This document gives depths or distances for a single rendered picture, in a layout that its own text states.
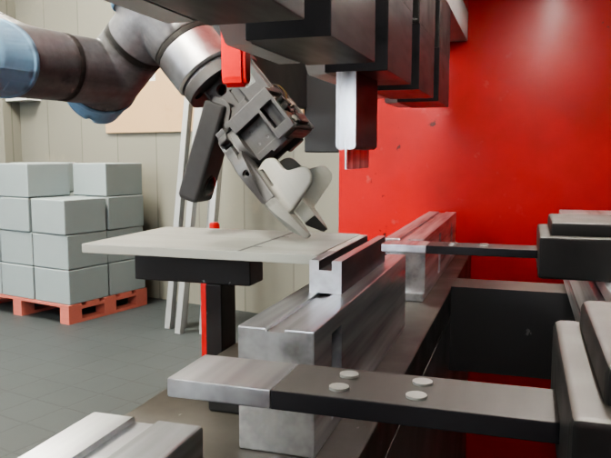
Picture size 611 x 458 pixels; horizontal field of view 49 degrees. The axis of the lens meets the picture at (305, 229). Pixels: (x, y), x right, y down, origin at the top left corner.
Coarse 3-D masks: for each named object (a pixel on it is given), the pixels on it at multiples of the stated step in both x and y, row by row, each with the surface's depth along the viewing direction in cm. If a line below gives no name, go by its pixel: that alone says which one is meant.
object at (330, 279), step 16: (384, 240) 79; (320, 256) 63; (336, 256) 67; (352, 256) 64; (368, 256) 71; (384, 256) 79; (320, 272) 61; (336, 272) 61; (352, 272) 64; (368, 272) 71; (320, 288) 61; (336, 288) 61
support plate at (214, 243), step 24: (120, 240) 75; (144, 240) 75; (168, 240) 75; (192, 240) 75; (216, 240) 75; (240, 240) 75; (264, 240) 75; (288, 240) 75; (312, 240) 75; (336, 240) 75
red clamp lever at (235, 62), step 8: (224, 48) 57; (232, 48) 57; (224, 56) 57; (232, 56) 57; (240, 56) 57; (248, 56) 58; (224, 64) 57; (232, 64) 57; (240, 64) 57; (248, 64) 58; (224, 72) 57; (232, 72) 57; (240, 72) 57; (248, 72) 58; (224, 80) 58; (232, 80) 57; (240, 80) 57; (248, 80) 58
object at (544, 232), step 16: (544, 224) 70; (560, 224) 60; (576, 224) 60; (592, 224) 60; (608, 224) 59; (400, 240) 71; (544, 240) 60; (560, 240) 59; (576, 240) 59; (592, 240) 59; (608, 240) 58; (512, 256) 65; (528, 256) 64; (544, 256) 60; (560, 256) 59; (576, 256) 59; (592, 256) 59; (608, 256) 58; (544, 272) 60; (560, 272) 60; (576, 272) 59; (592, 272) 59; (608, 272) 58
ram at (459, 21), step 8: (448, 0) 111; (456, 0) 123; (464, 0) 137; (456, 8) 124; (464, 8) 137; (456, 16) 124; (464, 16) 138; (456, 24) 128; (464, 24) 139; (456, 32) 137; (464, 32) 139; (456, 40) 147; (464, 40) 147
